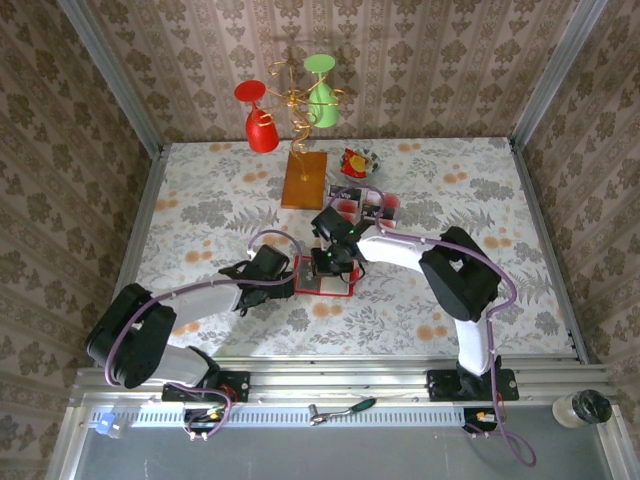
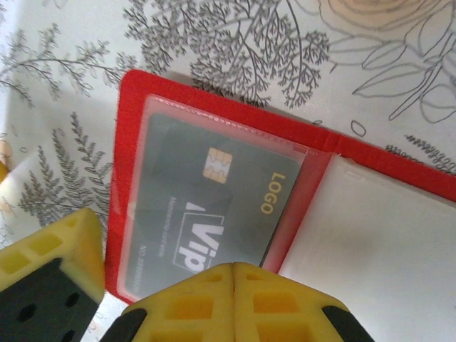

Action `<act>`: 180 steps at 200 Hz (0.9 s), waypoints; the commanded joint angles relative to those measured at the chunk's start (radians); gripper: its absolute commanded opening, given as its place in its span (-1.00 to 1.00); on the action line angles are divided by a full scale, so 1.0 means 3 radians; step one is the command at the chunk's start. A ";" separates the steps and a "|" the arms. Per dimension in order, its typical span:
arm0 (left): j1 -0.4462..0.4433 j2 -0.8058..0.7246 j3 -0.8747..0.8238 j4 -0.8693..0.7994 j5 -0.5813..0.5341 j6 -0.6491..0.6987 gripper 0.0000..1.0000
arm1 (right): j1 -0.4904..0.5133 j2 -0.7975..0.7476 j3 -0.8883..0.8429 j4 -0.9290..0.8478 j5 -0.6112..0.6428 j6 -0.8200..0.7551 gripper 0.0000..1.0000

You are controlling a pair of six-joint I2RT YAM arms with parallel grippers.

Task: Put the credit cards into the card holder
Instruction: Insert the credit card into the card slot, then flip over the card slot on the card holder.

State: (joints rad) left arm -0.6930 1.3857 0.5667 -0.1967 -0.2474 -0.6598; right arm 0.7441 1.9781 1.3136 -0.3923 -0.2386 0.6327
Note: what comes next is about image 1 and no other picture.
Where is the clear box of red items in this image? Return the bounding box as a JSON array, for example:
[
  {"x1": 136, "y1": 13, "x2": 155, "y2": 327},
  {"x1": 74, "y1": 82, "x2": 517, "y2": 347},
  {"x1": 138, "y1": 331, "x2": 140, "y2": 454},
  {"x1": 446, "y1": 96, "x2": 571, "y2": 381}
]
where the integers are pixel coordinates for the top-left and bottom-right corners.
[{"x1": 326, "y1": 184, "x2": 402, "y2": 232}]

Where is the red snack packet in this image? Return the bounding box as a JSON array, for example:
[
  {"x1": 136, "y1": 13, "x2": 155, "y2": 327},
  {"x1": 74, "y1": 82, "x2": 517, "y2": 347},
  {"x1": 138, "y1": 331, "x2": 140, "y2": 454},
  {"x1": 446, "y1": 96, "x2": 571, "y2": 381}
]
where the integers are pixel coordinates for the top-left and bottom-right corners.
[{"x1": 341, "y1": 148, "x2": 372, "y2": 179}]

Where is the small glass bowl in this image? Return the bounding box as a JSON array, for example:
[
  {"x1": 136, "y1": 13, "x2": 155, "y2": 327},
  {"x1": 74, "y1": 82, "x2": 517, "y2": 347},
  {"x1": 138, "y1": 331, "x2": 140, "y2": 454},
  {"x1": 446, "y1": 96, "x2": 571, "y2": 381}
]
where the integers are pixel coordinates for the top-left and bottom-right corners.
[{"x1": 339, "y1": 146, "x2": 384, "y2": 182}]

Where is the red wine glass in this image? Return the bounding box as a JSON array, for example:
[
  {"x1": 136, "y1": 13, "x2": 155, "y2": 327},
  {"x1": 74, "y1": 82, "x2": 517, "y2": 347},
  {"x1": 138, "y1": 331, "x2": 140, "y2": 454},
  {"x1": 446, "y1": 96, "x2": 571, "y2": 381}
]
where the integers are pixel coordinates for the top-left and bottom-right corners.
[{"x1": 233, "y1": 79, "x2": 280, "y2": 154}]

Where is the green wine glass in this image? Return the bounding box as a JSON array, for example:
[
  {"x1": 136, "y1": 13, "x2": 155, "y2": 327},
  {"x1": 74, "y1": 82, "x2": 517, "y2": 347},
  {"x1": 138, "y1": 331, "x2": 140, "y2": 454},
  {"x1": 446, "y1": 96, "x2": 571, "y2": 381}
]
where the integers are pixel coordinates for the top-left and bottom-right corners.
[{"x1": 303, "y1": 53, "x2": 340, "y2": 129}]

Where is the blue white connector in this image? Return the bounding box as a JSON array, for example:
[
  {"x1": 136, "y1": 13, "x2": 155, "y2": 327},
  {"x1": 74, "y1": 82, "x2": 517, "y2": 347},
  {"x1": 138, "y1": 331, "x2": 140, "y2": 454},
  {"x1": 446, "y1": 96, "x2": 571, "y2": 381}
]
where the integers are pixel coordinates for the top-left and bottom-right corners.
[{"x1": 91, "y1": 409, "x2": 132, "y2": 441}]

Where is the clear jar black lid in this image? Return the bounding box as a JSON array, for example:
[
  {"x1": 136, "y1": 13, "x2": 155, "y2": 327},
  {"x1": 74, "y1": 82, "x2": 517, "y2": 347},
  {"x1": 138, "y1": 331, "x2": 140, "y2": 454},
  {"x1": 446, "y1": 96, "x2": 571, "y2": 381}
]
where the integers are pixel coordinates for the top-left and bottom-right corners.
[{"x1": 551, "y1": 389, "x2": 614, "y2": 429}]

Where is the gold wire rack wooden base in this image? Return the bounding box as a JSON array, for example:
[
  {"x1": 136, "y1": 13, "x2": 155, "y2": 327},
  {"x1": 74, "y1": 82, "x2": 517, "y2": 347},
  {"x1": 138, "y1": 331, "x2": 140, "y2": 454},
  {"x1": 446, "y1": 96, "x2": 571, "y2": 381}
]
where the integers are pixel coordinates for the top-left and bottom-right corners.
[{"x1": 267, "y1": 60, "x2": 349, "y2": 212}]

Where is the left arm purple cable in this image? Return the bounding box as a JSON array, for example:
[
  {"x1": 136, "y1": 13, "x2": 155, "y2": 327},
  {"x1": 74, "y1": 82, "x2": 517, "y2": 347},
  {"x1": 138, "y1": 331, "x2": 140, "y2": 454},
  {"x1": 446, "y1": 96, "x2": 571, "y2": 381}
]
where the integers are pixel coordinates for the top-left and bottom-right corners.
[{"x1": 103, "y1": 229, "x2": 304, "y2": 444}]

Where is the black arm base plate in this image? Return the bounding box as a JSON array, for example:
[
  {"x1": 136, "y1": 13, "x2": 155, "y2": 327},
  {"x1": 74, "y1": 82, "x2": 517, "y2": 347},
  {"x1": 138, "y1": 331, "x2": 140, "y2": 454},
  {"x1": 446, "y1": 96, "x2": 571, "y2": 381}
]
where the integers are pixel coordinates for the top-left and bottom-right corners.
[
  {"x1": 427, "y1": 368, "x2": 520, "y2": 403},
  {"x1": 161, "y1": 371, "x2": 251, "y2": 404}
]

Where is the aluminium table side rail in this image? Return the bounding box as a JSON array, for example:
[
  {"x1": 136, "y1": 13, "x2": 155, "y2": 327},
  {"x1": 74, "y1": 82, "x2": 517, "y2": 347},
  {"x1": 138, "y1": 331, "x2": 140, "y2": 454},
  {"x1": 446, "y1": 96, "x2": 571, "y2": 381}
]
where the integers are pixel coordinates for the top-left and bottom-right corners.
[
  {"x1": 93, "y1": 144, "x2": 169, "y2": 369},
  {"x1": 508, "y1": 138, "x2": 592, "y2": 364}
]

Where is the long aluminium mounting rail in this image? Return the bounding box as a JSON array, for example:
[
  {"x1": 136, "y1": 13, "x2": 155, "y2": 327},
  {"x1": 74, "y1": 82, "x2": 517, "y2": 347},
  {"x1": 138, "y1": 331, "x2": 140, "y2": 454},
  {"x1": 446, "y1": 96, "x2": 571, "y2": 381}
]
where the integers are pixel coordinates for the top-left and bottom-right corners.
[{"x1": 69, "y1": 363, "x2": 624, "y2": 407}]

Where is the slotted white cable duct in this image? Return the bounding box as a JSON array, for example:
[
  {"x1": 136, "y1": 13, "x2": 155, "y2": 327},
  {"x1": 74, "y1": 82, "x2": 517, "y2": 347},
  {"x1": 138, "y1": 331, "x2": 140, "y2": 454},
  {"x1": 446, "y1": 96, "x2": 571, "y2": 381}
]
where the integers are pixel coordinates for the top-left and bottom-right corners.
[{"x1": 134, "y1": 405, "x2": 466, "y2": 427}]

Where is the ratchet wrench green handle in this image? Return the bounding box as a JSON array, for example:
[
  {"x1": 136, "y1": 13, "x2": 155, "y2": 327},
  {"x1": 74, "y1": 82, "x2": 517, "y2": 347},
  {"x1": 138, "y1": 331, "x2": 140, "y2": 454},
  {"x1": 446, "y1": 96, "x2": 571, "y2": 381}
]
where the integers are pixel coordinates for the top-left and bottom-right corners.
[{"x1": 308, "y1": 396, "x2": 379, "y2": 428}]

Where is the black power connector with wires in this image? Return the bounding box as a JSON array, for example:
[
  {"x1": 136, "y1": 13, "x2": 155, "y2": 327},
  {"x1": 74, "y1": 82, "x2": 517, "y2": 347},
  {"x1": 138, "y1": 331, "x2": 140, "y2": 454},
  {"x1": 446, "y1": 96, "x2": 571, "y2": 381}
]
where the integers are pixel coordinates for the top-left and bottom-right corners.
[
  {"x1": 183, "y1": 407, "x2": 226, "y2": 435},
  {"x1": 463, "y1": 407, "x2": 506, "y2": 435}
]

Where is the aluminium frame post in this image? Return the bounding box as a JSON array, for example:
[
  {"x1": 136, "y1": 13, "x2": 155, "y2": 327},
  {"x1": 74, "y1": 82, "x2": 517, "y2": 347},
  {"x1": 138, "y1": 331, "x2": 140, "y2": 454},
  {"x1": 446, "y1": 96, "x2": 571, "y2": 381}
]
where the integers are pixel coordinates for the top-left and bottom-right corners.
[
  {"x1": 508, "y1": 0, "x2": 612, "y2": 151},
  {"x1": 55, "y1": 0, "x2": 165, "y2": 154}
]

